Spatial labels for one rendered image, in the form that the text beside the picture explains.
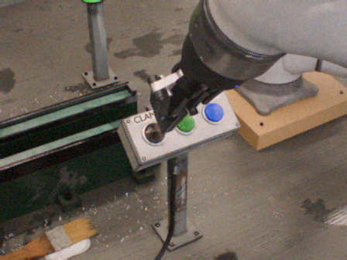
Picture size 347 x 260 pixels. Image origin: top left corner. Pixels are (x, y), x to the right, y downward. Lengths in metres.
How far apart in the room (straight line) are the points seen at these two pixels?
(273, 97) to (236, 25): 0.79
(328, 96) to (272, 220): 0.39
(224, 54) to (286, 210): 0.61
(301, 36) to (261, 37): 0.03
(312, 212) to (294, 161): 0.15
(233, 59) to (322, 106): 0.79
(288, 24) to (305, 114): 0.81
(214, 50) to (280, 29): 0.08
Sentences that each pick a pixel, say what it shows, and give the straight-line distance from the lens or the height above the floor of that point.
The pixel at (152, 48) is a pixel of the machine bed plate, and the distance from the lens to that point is 1.48.
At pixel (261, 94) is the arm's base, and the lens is 1.16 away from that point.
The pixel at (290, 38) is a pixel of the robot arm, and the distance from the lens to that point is 0.38.
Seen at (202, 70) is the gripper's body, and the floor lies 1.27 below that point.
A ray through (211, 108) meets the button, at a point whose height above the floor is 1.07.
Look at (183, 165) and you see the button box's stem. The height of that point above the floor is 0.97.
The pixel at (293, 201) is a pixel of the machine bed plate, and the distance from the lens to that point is 1.02.
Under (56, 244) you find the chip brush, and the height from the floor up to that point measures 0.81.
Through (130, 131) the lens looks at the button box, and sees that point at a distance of 0.72.
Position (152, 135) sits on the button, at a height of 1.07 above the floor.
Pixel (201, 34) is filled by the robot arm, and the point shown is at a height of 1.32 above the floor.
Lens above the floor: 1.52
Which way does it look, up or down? 39 degrees down
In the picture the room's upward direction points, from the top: straight up
